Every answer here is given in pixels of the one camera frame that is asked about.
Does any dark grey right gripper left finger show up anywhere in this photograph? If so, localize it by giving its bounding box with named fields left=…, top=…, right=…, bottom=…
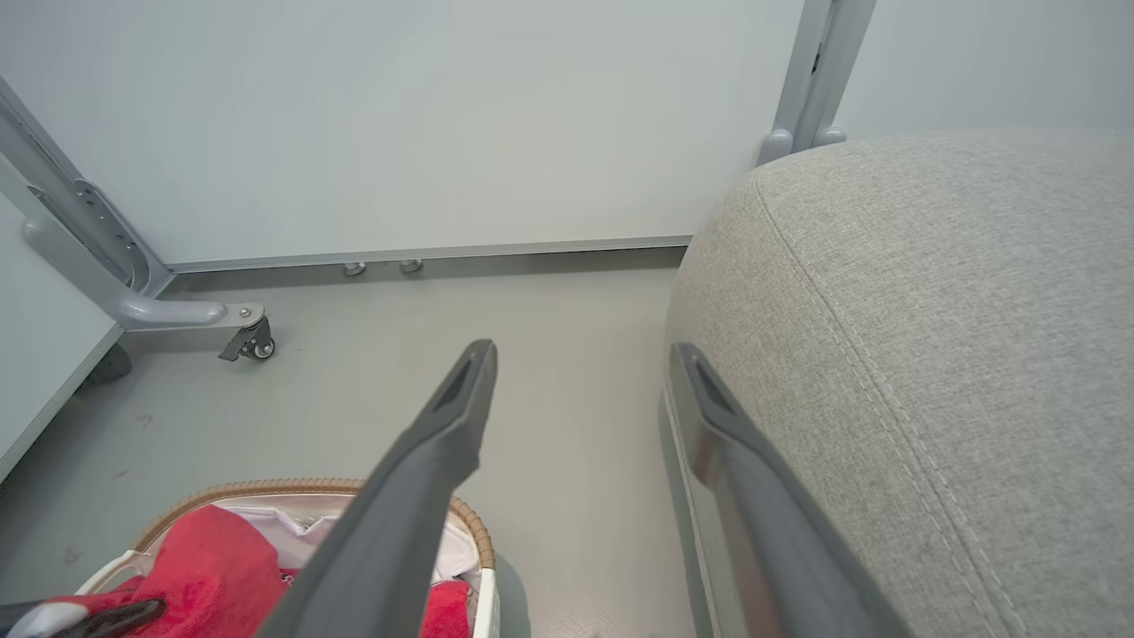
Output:
left=255, top=339, right=499, bottom=638

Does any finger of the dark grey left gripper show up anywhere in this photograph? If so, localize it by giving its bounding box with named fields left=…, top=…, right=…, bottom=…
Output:
left=53, top=598, right=167, bottom=638

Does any grey partition frame leg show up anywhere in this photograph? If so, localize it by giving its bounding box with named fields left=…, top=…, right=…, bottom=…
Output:
left=0, top=75, right=267, bottom=334

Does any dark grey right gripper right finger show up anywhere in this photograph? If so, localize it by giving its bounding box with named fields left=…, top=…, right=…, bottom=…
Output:
left=669, top=342, right=915, bottom=638

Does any white cloth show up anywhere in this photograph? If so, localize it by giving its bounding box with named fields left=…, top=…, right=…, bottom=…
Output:
left=217, top=503, right=485, bottom=587

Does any red basketball jersey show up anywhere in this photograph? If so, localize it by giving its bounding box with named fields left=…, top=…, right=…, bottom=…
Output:
left=53, top=505, right=472, bottom=638

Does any aluminium partition bottom rail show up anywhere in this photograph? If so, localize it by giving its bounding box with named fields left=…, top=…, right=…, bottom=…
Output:
left=167, top=235, right=695, bottom=274

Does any black caster wheel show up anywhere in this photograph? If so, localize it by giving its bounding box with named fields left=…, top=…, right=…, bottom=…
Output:
left=219, top=316, right=276, bottom=362

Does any white laundry basket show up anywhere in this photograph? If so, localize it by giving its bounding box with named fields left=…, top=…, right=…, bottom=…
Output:
left=75, top=478, right=502, bottom=638

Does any grey fabric sofa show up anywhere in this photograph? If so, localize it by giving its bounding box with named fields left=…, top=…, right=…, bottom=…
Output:
left=660, top=128, right=1134, bottom=638

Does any grey partition double post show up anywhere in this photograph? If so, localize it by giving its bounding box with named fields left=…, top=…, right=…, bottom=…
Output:
left=757, top=0, right=878, bottom=167

